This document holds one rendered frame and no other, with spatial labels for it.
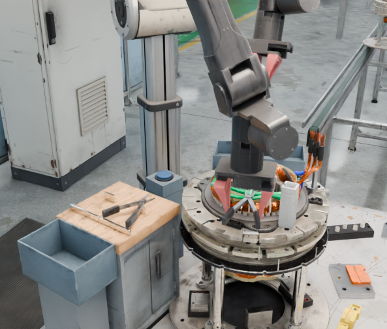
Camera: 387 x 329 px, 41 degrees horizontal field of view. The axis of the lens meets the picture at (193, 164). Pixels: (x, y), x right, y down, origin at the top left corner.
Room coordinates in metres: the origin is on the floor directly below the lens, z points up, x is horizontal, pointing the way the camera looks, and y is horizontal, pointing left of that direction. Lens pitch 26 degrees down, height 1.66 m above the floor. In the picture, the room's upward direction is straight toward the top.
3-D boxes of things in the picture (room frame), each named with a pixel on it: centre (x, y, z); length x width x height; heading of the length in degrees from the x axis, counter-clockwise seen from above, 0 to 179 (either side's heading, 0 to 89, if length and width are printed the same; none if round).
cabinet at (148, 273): (0.98, 0.16, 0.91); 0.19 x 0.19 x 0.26; 54
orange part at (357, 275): (1.09, -0.43, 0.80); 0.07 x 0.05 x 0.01; 0
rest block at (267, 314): (0.87, -0.15, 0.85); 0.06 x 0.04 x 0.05; 102
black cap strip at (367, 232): (1.31, -0.46, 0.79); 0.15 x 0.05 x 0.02; 98
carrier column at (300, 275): (0.91, -0.24, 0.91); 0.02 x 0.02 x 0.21
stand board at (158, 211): (0.98, 0.16, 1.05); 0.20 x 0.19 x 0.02; 144
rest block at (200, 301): (0.96, -0.02, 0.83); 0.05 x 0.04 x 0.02; 178
